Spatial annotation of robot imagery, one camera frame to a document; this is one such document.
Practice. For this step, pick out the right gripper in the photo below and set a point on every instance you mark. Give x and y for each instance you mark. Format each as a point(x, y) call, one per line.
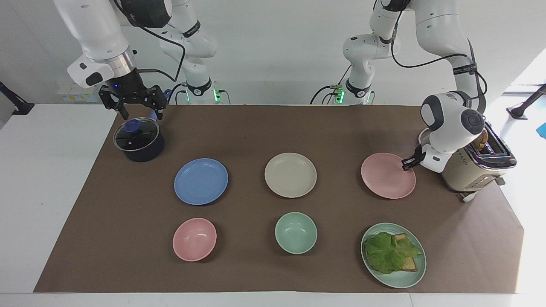
point(126, 85)

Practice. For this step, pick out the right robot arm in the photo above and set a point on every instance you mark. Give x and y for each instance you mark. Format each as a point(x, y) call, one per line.
point(94, 30)

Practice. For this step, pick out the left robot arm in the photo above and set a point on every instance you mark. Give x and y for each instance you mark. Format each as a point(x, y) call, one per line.
point(443, 25)

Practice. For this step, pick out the glass lid with blue knob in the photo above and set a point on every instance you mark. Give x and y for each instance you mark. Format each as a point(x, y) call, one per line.
point(136, 135)

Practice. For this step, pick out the dark blue pot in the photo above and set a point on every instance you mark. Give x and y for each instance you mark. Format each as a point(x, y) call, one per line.
point(145, 151)

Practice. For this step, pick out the blue plate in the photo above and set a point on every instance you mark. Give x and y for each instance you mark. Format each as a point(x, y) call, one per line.
point(201, 181)

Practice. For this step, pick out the black stand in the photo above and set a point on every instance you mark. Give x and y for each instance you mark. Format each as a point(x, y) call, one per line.
point(17, 104)
point(524, 106)

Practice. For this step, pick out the pink bowl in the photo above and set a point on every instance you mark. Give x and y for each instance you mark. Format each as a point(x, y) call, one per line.
point(194, 239)

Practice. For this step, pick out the beige plate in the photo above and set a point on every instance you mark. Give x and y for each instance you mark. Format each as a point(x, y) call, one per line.
point(290, 175)

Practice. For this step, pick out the green bowl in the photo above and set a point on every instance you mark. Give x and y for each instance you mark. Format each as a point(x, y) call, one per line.
point(296, 233)

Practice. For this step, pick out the pink plate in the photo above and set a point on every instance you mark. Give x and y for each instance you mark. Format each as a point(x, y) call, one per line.
point(386, 177)

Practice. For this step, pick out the green lettuce leaf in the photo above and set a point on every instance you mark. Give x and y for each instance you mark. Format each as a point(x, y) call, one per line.
point(386, 253)

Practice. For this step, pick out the green plate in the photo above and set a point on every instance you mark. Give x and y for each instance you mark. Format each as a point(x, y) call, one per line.
point(399, 279)

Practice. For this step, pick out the toast slice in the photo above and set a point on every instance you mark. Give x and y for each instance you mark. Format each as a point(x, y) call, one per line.
point(410, 264)

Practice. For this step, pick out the beige toaster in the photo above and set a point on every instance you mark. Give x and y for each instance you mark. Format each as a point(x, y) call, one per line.
point(465, 172)

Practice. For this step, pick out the bread in toaster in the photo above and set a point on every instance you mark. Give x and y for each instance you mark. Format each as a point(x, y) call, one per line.
point(481, 140)

